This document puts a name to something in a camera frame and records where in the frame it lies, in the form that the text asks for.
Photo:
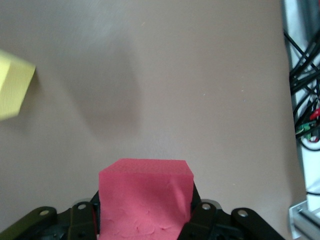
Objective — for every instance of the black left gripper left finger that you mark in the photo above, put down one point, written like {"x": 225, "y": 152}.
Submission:
{"x": 75, "y": 220}

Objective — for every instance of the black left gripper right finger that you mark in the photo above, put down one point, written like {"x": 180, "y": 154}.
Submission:
{"x": 205, "y": 222}

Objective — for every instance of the red foam cube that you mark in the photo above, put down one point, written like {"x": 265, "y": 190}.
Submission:
{"x": 142, "y": 195}

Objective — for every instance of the yellow foam cube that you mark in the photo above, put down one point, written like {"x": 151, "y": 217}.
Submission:
{"x": 12, "y": 87}

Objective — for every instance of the aluminium profile end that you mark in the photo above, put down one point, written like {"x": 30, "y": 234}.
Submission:
{"x": 303, "y": 217}

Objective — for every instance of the small green circuit board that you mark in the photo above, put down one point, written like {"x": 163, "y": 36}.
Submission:
{"x": 303, "y": 128}

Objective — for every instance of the red connector plug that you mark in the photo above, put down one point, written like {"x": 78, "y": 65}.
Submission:
{"x": 315, "y": 114}

